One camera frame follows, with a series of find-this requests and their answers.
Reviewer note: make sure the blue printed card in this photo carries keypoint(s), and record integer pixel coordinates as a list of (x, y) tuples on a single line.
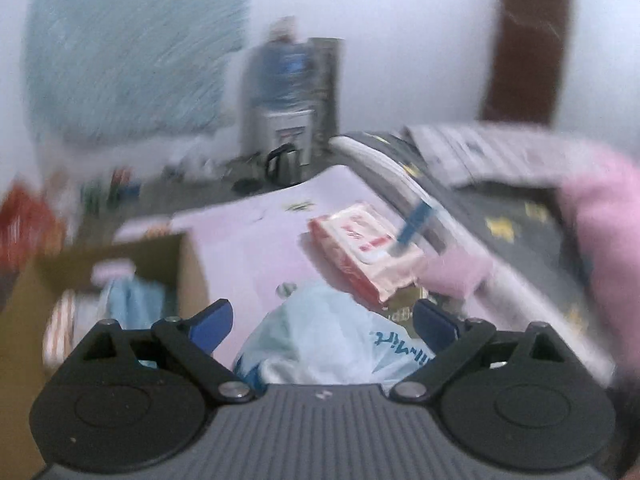
[(415, 222)]

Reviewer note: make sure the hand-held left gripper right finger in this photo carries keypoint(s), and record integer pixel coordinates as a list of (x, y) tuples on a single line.
[(432, 322)]

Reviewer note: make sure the grey blanket with yellow print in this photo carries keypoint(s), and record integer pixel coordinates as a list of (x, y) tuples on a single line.
[(525, 240)]

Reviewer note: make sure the pink red tissue packet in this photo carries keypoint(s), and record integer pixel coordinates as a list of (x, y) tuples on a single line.
[(360, 245)]

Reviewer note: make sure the brown cardboard box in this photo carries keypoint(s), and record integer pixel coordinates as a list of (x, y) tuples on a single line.
[(192, 280)]

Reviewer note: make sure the brown wooden door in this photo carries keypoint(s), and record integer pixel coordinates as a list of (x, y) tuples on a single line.
[(527, 45)]

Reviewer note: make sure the white water dispenser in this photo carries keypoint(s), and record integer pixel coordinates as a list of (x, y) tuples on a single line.
[(290, 127)]

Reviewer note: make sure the white packet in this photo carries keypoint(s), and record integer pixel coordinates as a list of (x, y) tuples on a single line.
[(60, 327)]

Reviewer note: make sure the large blue water jug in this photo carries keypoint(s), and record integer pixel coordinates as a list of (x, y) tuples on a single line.
[(280, 75)]

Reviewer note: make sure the black electric kettle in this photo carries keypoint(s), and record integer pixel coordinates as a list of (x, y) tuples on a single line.
[(282, 162)]

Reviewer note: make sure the patterned framed board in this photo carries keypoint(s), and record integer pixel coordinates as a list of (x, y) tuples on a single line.
[(327, 90)]

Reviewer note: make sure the white plastic bag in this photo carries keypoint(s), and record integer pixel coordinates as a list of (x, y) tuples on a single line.
[(320, 340)]

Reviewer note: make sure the pink blanket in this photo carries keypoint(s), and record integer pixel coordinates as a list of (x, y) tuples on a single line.
[(610, 210)]

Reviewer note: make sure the golden packet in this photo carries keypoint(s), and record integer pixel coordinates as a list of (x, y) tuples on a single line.
[(400, 305)]

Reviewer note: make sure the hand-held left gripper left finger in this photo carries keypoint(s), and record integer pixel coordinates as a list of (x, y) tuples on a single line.
[(212, 322)]

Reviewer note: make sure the checkered paper sheet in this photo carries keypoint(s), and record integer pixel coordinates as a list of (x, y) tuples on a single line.
[(490, 152)]

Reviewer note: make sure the blue patterned wall cloth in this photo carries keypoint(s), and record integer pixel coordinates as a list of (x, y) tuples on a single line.
[(130, 45)]

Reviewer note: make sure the light blue quilted towel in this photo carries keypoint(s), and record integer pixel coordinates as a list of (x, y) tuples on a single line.
[(132, 305)]

